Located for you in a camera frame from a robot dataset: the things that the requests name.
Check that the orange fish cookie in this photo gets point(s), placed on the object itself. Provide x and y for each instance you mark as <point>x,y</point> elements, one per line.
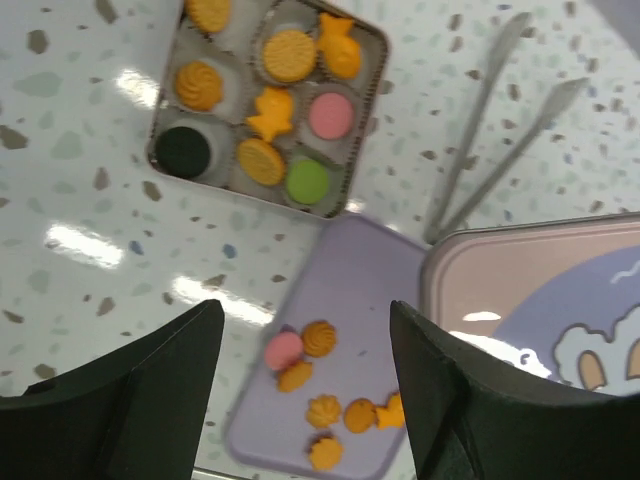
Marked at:
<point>390,415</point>
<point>341,52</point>

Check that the orange shell cookie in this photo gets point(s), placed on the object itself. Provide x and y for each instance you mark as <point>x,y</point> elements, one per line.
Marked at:
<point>274,113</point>

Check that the orange fish cookie right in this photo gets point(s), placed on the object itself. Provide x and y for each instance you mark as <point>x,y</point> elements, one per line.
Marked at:
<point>390,415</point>

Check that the orange sandwich cookie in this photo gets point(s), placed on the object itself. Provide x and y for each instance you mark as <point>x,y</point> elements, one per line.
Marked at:
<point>260,161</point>

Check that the lavender plastic tray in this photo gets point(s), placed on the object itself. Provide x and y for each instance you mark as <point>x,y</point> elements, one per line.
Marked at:
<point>353,274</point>

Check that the orange fish cookie top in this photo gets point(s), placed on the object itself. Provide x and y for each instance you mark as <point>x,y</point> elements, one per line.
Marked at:
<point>341,52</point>

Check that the orange leaf cookie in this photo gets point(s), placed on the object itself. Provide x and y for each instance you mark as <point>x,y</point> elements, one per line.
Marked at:
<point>325,453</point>
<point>294,376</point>

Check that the orange rosette cookie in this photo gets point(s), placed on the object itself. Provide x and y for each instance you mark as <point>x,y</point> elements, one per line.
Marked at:
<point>323,411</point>

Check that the orange swirl cookie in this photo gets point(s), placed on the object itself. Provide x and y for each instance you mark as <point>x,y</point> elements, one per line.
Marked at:
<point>319,338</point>

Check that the orange leaf cookie bottom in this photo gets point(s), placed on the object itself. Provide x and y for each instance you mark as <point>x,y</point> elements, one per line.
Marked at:
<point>325,453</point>

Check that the pink sandwich cookie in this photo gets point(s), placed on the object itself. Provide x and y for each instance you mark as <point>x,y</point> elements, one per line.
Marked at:
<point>283,350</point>
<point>331,116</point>

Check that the green sandwich cookie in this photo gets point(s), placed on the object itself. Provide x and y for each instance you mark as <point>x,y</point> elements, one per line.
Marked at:
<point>307,182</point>

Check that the black sandwich cookie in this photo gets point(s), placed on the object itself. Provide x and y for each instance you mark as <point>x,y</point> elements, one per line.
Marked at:
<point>182,152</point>

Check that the cookie tin with liners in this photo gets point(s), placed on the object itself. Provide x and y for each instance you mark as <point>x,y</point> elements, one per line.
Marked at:
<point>235,53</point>

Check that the round orange cookie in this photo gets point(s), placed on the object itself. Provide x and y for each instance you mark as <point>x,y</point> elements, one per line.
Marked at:
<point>198,86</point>
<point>289,56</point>
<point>210,16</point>

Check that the orange leaf cookie left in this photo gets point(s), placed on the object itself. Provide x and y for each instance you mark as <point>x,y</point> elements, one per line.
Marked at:
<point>294,376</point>

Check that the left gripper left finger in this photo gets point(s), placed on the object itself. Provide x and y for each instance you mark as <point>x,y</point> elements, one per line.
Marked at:
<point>135,413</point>

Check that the orange chip cookie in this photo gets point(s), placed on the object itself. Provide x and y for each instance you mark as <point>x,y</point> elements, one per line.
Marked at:
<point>360,415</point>

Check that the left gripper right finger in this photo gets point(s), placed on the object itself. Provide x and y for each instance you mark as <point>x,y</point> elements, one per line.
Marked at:
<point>470,415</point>

